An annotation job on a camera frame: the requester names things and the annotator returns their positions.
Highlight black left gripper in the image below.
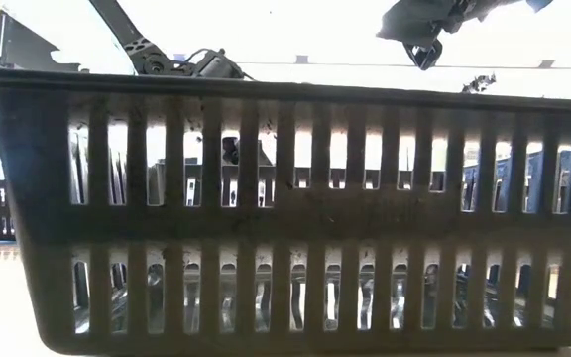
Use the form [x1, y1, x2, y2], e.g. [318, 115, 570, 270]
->
[188, 48, 245, 166]

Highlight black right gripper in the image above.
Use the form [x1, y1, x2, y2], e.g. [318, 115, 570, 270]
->
[377, 0, 524, 71]

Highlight small dark ragged object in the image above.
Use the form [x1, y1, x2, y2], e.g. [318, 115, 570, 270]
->
[461, 72, 498, 95]

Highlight clear bag with black sponge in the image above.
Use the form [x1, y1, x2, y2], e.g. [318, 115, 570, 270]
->
[71, 261, 571, 333]

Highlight large grey flat panel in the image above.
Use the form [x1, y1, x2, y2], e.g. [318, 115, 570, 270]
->
[0, 9, 84, 71]

